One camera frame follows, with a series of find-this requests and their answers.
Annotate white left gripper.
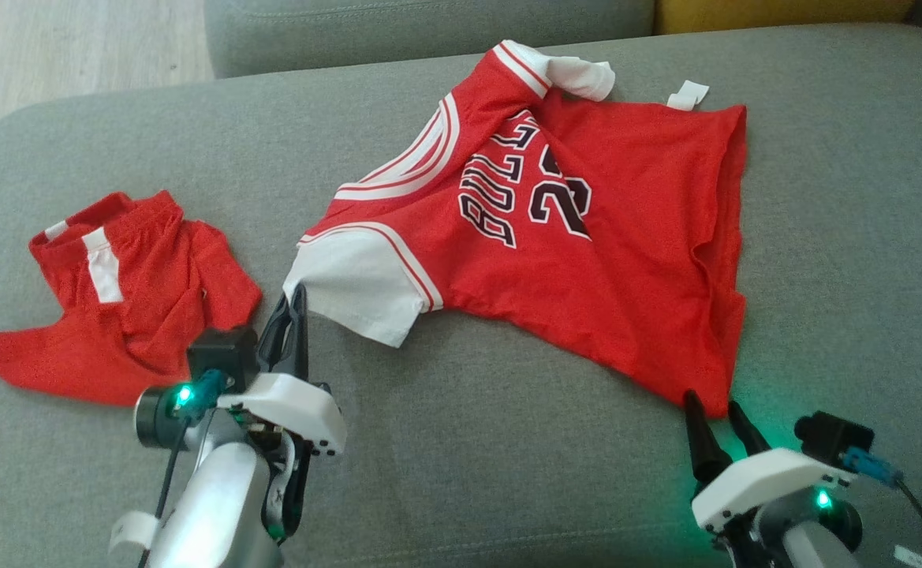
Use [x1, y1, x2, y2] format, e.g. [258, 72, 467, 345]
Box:
[216, 284, 347, 541]

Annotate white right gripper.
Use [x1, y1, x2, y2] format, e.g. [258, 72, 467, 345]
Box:
[683, 390, 857, 568]

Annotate red shorts white stripes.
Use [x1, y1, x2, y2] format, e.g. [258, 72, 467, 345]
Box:
[0, 189, 263, 407]

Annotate red basketball jersey white sleeves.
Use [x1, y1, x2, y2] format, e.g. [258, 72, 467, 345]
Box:
[283, 39, 748, 419]

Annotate grey sofa back cushion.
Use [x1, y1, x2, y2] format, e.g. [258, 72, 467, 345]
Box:
[204, 0, 659, 78]

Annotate yellow pillow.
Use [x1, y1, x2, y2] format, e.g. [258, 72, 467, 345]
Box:
[654, 0, 916, 35]

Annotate blue left cable connector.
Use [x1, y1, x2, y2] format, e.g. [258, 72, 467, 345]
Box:
[185, 368, 231, 415]

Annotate blue cable connector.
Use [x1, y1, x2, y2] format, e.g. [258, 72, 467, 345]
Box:
[185, 368, 231, 415]
[842, 447, 905, 487]

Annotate blue right cable connector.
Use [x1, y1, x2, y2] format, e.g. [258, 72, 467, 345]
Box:
[842, 447, 905, 487]

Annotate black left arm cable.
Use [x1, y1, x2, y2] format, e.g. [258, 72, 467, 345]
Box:
[137, 417, 193, 568]

